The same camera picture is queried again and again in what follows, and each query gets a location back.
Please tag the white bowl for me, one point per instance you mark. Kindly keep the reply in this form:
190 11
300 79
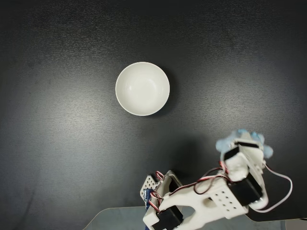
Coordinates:
142 88

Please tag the blue clamp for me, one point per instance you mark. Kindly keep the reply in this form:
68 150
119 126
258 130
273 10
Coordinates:
147 194

